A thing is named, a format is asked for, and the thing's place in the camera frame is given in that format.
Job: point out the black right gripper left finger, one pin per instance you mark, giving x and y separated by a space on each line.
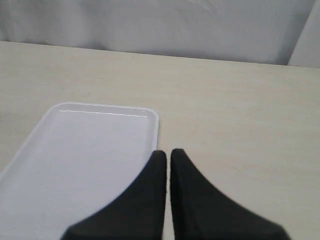
136 214

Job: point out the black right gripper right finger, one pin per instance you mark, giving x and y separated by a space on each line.
200 211

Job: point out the white plastic tray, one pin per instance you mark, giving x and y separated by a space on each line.
77 159

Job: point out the white backdrop curtain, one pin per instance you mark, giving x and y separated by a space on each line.
282 32

